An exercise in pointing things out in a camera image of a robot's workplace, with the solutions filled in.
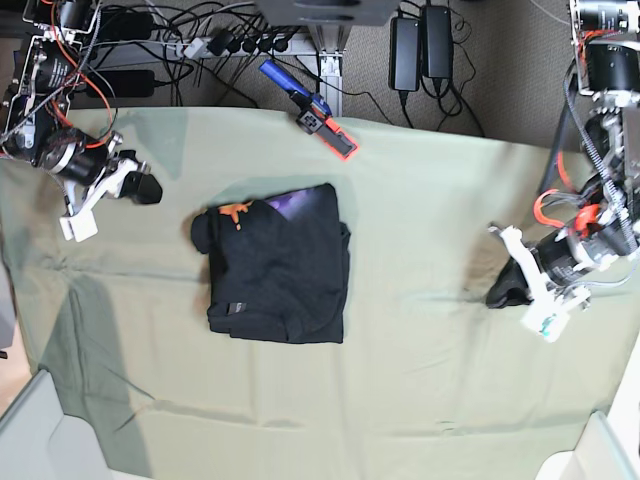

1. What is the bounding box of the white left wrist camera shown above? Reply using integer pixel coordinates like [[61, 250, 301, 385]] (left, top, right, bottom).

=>
[[521, 302, 570, 343]]

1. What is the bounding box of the white bin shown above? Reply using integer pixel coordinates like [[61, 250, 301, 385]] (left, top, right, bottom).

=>
[[535, 412, 639, 480], [0, 370, 112, 479]]

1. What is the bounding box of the blue orange bar clamp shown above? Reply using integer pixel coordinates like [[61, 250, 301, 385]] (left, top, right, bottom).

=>
[[259, 59, 359, 161]]

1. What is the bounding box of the light green table cloth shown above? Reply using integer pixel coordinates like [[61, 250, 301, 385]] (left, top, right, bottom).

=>
[[1, 108, 639, 479]]

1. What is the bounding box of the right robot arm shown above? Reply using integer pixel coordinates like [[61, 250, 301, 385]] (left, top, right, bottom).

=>
[[1, 1, 163, 217]]

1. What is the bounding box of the white power strip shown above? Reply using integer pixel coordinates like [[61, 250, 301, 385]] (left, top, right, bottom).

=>
[[172, 30, 315, 60]]

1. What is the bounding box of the dark navy T-shirt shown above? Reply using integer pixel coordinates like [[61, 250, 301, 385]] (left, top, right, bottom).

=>
[[190, 183, 350, 344]]

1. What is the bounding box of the white bin bottom left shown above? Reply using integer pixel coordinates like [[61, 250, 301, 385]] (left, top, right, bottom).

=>
[[0, 370, 112, 479]]

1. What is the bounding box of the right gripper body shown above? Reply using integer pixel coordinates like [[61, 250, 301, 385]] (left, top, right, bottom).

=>
[[62, 130, 150, 217]]

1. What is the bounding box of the black power adapter pair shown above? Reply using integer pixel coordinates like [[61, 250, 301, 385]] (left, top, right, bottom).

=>
[[388, 3, 454, 92]]

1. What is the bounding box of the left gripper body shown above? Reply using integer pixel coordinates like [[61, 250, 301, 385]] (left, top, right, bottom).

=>
[[488, 224, 591, 314]]

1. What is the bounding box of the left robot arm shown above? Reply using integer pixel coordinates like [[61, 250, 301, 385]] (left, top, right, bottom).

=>
[[485, 1, 639, 321]]

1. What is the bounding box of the white cable on floor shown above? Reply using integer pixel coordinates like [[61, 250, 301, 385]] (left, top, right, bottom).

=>
[[529, 0, 576, 26]]

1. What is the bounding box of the aluminium frame post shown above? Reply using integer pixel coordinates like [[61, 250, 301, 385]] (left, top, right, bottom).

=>
[[302, 25, 351, 117]]

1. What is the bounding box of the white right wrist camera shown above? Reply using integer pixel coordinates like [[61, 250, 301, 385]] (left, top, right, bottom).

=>
[[59, 210, 98, 243]]

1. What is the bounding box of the black power brick left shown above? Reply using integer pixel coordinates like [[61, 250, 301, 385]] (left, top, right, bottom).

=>
[[88, 70, 156, 99]]

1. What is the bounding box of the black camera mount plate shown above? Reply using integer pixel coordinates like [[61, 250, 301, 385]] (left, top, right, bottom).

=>
[[255, 0, 401, 26]]

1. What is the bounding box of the white bin bottom right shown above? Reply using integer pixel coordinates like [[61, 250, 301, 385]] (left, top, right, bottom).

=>
[[535, 412, 639, 480]]

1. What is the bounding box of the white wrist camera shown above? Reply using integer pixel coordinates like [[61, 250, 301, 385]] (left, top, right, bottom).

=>
[[521, 302, 570, 343], [59, 210, 98, 243]]

